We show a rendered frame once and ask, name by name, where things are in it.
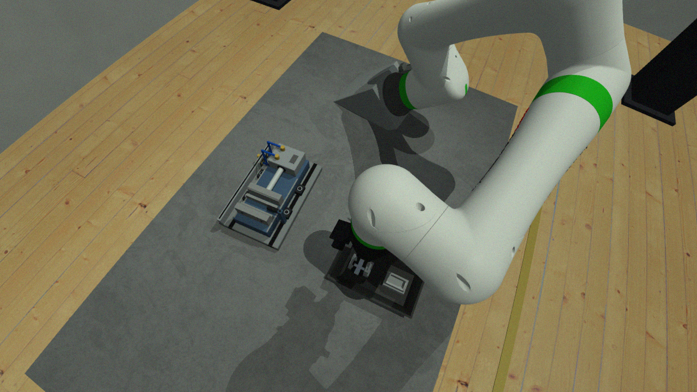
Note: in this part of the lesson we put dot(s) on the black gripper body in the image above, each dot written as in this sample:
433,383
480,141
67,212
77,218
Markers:
363,257

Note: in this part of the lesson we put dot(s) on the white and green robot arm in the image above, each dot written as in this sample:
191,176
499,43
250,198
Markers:
463,254

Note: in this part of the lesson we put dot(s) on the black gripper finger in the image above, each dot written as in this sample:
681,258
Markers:
358,267

